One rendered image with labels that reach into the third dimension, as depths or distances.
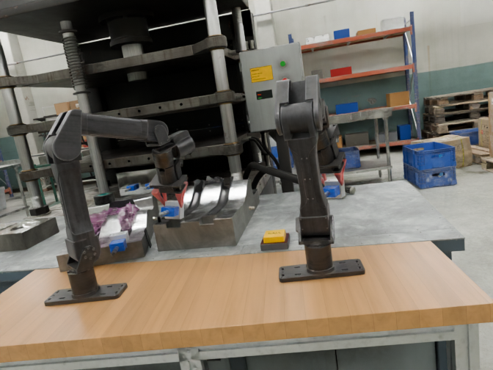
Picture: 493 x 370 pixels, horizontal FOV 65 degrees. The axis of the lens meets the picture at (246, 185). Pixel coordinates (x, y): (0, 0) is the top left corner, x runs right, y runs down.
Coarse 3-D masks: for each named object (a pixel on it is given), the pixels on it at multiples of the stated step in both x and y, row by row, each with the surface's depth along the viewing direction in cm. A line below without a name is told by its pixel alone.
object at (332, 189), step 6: (330, 180) 121; (336, 180) 119; (324, 186) 119; (330, 186) 118; (336, 186) 116; (342, 186) 119; (324, 192) 117; (330, 192) 116; (336, 192) 116; (342, 192) 119
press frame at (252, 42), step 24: (192, 24) 259; (96, 48) 274; (144, 48) 268; (168, 48) 265; (192, 72) 272; (240, 72) 260; (96, 96) 282; (120, 96) 285; (144, 96) 282; (168, 96) 279; (192, 96) 276; (168, 120) 283; (192, 120) 280; (216, 120) 276; (240, 120) 273; (120, 144) 293; (144, 144) 290; (120, 168) 298; (216, 168) 285
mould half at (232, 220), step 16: (192, 192) 149; (208, 192) 147; (240, 192) 143; (256, 192) 163; (208, 208) 136; (224, 208) 132; (240, 208) 131; (160, 224) 123; (192, 224) 121; (224, 224) 119; (240, 224) 128; (160, 240) 124; (176, 240) 123; (192, 240) 122; (208, 240) 121; (224, 240) 120
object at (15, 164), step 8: (16, 160) 559; (0, 168) 526; (8, 168) 538; (16, 168) 554; (16, 176) 557; (24, 200) 564; (8, 208) 571; (16, 208) 558; (24, 208) 562; (0, 216) 524
